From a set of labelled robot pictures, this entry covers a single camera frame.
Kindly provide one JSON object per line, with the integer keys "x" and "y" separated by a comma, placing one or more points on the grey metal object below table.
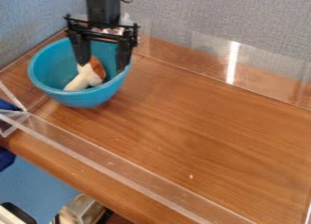
{"x": 82, "y": 210}

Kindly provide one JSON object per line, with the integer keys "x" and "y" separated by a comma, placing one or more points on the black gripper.
{"x": 104, "y": 25}

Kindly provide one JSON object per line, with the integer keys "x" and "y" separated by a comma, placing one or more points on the blue plastic bowl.
{"x": 52, "y": 70}

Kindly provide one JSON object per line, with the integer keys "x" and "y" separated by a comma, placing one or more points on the white brown toy mushroom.
{"x": 91, "y": 75}

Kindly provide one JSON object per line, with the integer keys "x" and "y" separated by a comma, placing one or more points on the blue cloth object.
{"x": 7, "y": 156}

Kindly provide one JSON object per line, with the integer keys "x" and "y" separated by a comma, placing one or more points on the clear acrylic barrier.
{"x": 202, "y": 142}

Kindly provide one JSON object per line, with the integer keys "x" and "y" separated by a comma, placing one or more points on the black white object below table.
{"x": 12, "y": 215}

